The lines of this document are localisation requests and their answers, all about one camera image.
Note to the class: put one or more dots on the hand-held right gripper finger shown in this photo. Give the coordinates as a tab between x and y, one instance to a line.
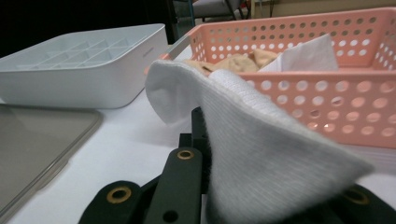
204	146

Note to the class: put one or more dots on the white sock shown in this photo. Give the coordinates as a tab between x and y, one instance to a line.
264	155
308	56

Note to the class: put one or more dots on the white compartment storage box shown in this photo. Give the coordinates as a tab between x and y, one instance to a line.
77	84

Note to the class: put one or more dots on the pink perforated plastic basket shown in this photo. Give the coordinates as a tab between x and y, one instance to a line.
342	105

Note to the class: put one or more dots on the silver metal tray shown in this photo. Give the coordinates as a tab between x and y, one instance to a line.
37	146

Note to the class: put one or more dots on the white table cover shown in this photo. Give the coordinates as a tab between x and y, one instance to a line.
124	140

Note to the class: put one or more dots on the dark cabinet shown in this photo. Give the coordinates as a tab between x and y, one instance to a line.
182	12

